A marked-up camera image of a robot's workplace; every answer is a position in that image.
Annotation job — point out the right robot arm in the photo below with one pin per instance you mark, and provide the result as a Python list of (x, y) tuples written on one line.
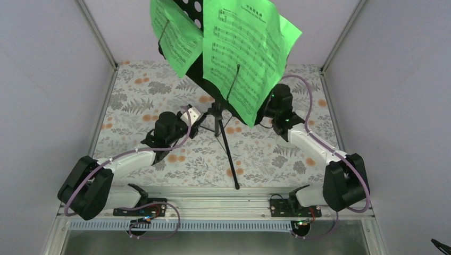
[(345, 182)]

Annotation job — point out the aluminium rail frame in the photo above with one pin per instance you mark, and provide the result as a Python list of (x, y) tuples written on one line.
[(217, 221)]

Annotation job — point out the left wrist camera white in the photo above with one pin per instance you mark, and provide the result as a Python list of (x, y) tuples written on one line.
[(192, 114)]

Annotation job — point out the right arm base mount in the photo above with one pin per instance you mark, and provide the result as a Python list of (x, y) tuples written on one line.
[(290, 208)]

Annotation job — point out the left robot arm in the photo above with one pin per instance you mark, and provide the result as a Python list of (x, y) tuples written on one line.
[(90, 187)]

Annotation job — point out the floral patterned table mat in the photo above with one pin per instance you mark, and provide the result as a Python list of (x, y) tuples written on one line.
[(145, 89)]

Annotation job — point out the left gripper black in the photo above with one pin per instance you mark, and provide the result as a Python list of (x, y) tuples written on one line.
[(194, 126)]

